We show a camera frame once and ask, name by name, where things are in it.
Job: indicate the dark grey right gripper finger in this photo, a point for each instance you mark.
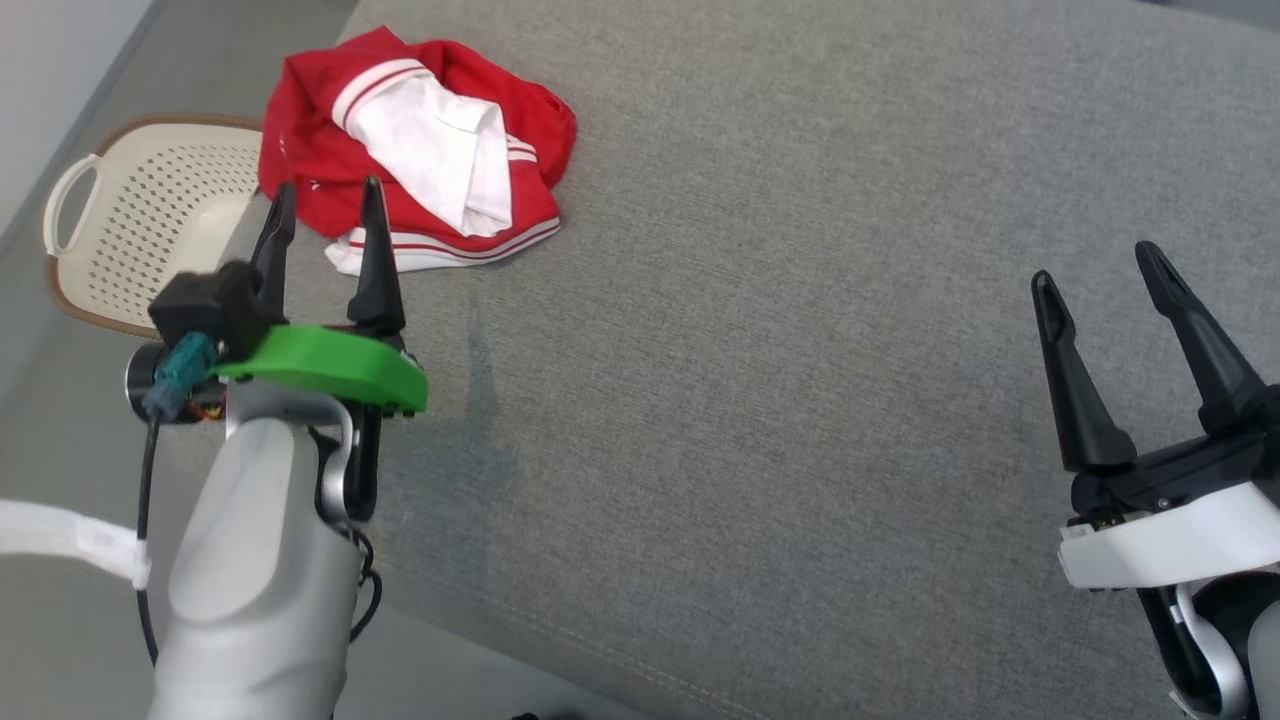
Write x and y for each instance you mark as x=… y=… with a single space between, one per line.
x=1215 y=370
x=1080 y=410

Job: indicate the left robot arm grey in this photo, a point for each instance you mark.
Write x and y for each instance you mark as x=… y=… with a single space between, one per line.
x=250 y=560

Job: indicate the beige perforated laundry basket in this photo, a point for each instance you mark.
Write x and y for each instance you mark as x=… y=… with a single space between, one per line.
x=150 y=210

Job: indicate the red basketball jersey white sleeves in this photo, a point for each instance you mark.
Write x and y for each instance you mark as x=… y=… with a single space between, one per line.
x=310 y=170

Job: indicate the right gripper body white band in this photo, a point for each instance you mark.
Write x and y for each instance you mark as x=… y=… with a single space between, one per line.
x=1180 y=540

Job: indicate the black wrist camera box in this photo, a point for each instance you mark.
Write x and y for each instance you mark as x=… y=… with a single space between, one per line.
x=210 y=300

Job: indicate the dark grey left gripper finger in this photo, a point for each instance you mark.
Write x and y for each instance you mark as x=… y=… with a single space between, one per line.
x=378 y=280
x=275 y=250

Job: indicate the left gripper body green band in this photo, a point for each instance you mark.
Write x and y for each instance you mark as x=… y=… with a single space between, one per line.
x=340 y=360

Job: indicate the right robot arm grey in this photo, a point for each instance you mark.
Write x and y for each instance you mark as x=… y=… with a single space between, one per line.
x=1230 y=640

